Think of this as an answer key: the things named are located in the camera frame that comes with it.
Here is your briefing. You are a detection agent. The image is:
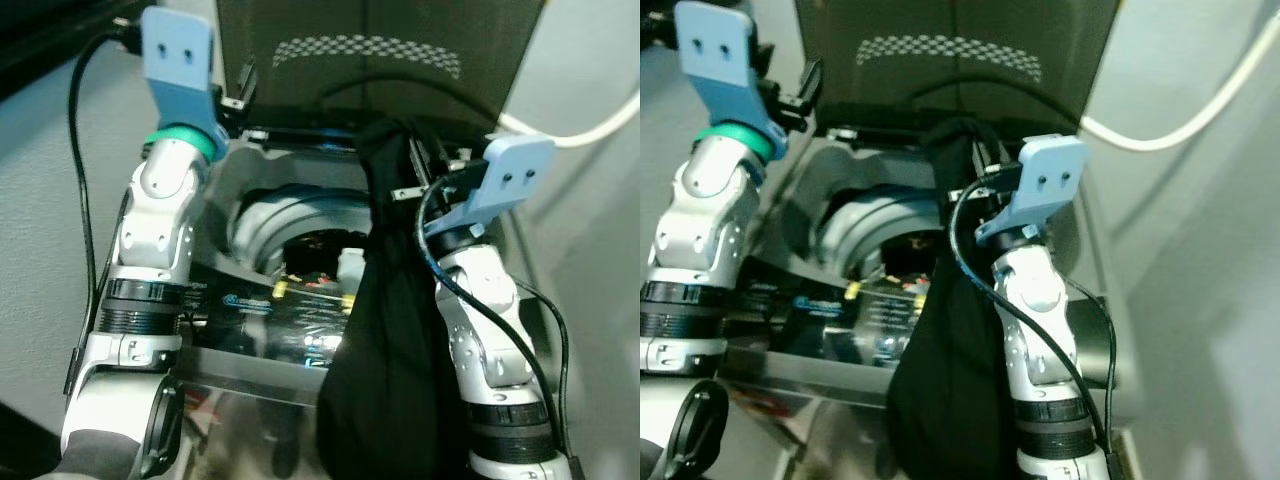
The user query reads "black cloth garment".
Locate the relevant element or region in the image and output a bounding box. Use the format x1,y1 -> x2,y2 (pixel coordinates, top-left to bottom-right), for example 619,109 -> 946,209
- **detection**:
318,118 -> 473,480
885,115 -> 1033,480

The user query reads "grey top-load washing machine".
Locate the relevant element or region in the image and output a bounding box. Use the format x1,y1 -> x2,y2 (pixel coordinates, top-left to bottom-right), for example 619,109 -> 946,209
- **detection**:
720,120 -> 1141,480
170,122 -> 571,480

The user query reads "dark tinted washer lid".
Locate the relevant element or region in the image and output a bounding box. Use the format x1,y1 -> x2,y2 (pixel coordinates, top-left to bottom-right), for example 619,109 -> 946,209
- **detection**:
215,0 -> 547,137
795,0 -> 1121,133

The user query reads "grey washer drum opening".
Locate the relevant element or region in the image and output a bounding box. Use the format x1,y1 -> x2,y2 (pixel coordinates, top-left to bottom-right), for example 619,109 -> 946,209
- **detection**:
815,190 -> 947,283
228,185 -> 377,293

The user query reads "grey washer detergent cup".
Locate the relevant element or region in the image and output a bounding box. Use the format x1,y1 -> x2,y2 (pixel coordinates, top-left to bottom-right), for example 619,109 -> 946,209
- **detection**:
337,250 -> 367,292

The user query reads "black washer control panel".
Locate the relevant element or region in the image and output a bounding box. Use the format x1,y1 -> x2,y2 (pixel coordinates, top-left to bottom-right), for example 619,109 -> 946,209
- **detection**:
780,270 -> 937,373
185,260 -> 353,377

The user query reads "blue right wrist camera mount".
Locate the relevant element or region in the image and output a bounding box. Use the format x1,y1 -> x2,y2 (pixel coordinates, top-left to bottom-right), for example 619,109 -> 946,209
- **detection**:
975,135 -> 1090,250
435,135 -> 557,242

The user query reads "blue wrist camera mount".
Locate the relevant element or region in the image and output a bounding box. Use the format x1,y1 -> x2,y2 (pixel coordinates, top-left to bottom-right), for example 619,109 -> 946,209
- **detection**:
140,5 -> 230,161
435,135 -> 557,242
975,135 -> 1090,250
675,0 -> 790,161

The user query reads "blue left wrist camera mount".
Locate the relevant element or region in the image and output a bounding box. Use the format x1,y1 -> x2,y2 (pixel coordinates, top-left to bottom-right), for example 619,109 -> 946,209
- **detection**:
675,0 -> 790,161
140,5 -> 230,161

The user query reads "white water inlet hose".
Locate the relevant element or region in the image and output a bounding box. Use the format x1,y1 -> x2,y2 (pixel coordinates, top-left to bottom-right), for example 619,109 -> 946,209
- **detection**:
495,93 -> 641,150
1078,40 -> 1280,153

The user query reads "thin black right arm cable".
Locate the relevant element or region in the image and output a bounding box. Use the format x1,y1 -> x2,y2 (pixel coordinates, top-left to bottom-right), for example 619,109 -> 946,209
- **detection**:
1065,280 -> 1120,443
514,283 -> 573,446

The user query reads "black wall frame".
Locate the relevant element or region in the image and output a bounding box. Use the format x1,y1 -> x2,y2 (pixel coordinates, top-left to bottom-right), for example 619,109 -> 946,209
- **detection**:
0,0 -> 151,101

